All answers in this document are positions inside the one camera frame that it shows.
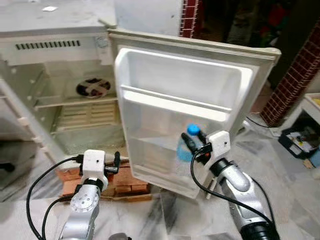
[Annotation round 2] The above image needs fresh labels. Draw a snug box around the black floor cable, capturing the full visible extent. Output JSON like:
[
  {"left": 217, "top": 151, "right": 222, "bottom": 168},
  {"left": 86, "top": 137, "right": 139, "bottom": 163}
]
[{"left": 244, "top": 117, "right": 274, "bottom": 130}]

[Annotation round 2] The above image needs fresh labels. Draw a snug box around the white side table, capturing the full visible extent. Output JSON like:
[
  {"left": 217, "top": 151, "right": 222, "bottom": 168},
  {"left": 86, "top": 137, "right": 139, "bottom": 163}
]
[{"left": 298, "top": 92, "right": 320, "bottom": 129}]

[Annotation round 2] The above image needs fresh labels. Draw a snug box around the white fridge shelf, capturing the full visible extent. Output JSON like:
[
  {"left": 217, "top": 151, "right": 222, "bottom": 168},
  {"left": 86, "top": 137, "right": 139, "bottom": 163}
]
[{"left": 34, "top": 96, "right": 120, "bottom": 110}]

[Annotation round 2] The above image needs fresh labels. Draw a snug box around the blue plastic container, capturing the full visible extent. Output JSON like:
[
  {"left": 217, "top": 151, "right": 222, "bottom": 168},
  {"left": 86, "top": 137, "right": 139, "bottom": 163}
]
[{"left": 308, "top": 148, "right": 320, "bottom": 169}]

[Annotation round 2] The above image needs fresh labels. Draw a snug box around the white fridge crisper drawer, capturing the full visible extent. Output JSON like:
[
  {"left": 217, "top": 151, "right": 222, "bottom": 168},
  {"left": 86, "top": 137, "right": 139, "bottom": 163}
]
[{"left": 52, "top": 102, "right": 127, "bottom": 152}]

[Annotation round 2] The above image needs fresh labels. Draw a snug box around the patterned round plate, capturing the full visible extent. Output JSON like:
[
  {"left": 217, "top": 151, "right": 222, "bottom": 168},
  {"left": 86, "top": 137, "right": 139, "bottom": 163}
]
[{"left": 76, "top": 77, "right": 112, "bottom": 100}]

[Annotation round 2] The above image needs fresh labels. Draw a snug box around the grey robot leg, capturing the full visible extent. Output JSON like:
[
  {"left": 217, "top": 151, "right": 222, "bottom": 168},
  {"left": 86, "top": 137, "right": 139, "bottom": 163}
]
[{"left": 107, "top": 232, "right": 134, "bottom": 240}]

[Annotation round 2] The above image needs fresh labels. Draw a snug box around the long black left arm cable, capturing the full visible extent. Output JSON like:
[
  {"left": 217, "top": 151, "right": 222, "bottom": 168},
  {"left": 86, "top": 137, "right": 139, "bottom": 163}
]
[{"left": 25, "top": 155, "right": 84, "bottom": 240}]

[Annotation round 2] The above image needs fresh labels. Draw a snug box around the clear bottle blue cap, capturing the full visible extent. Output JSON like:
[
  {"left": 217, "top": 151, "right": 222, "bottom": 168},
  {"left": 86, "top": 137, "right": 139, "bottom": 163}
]
[{"left": 177, "top": 124, "right": 202, "bottom": 164}]

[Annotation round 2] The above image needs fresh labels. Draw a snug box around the black crate with items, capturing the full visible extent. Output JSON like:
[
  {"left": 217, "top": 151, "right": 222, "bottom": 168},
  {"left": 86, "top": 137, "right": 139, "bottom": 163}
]
[{"left": 278, "top": 125, "right": 320, "bottom": 160}]

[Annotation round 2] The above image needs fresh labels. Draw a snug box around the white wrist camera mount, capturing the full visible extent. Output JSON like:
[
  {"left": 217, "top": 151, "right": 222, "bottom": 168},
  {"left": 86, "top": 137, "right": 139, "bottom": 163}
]
[
  {"left": 79, "top": 148, "right": 107, "bottom": 189},
  {"left": 204, "top": 130, "right": 232, "bottom": 164}
]

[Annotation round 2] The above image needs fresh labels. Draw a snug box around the red brick fridge base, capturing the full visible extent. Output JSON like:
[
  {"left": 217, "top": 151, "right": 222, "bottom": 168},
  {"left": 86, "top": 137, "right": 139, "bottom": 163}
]
[{"left": 56, "top": 161, "right": 154, "bottom": 202}]

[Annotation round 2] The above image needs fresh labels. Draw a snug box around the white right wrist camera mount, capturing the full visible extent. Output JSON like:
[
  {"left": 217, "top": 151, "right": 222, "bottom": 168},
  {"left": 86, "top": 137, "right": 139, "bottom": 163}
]
[{"left": 204, "top": 130, "right": 232, "bottom": 164}]

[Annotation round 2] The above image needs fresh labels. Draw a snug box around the short black left arm cable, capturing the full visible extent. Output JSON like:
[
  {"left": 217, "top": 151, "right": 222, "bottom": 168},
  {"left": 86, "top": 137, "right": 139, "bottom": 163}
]
[{"left": 41, "top": 194, "right": 73, "bottom": 240}]

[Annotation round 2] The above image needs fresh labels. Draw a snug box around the white fridge door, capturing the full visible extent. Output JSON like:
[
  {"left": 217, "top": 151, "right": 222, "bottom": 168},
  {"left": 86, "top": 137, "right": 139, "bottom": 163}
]
[{"left": 107, "top": 28, "right": 282, "bottom": 200}]

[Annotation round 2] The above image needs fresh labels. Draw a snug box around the white fridge cabinet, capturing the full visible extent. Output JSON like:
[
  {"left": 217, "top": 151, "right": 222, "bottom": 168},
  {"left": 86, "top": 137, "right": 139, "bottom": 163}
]
[{"left": 0, "top": 19, "right": 132, "bottom": 157}]

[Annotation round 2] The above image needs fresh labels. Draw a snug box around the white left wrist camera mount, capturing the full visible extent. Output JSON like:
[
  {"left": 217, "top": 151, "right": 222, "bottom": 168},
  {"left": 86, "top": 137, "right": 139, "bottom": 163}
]
[{"left": 79, "top": 148, "right": 107, "bottom": 189}]

